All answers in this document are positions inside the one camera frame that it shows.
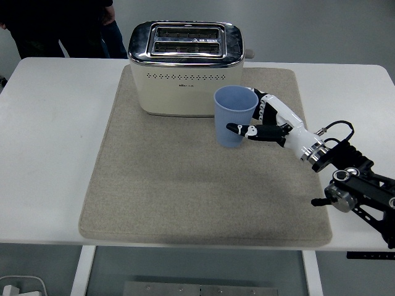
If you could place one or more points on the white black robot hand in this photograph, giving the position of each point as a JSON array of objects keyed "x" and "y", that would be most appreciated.
[{"x": 287, "y": 124}]

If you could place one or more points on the grey metal plate with screws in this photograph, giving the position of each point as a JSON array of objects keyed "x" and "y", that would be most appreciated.
[{"x": 200, "y": 289}]

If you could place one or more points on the white table leg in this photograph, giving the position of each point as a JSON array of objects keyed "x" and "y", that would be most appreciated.
[
  {"x": 82, "y": 269},
  {"x": 312, "y": 272}
]

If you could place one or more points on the person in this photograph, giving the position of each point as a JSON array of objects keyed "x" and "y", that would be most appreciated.
[{"x": 58, "y": 27}]

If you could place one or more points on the black table control panel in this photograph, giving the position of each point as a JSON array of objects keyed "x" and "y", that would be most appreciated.
[{"x": 370, "y": 255}]

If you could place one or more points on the light blue plastic cup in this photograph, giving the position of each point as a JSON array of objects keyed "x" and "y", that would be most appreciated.
[{"x": 233, "y": 118}]

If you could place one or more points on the beige fabric table mat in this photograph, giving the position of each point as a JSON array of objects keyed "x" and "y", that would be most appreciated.
[{"x": 191, "y": 185}]

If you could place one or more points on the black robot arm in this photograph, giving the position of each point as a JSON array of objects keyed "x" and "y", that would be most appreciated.
[{"x": 355, "y": 179}]

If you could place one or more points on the cream chrome toaster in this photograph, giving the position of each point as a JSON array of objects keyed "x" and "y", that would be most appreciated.
[{"x": 185, "y": 77}]

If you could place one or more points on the white power strip box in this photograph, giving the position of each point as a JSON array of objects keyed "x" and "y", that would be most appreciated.
[{"x": 21, "y": 285}]

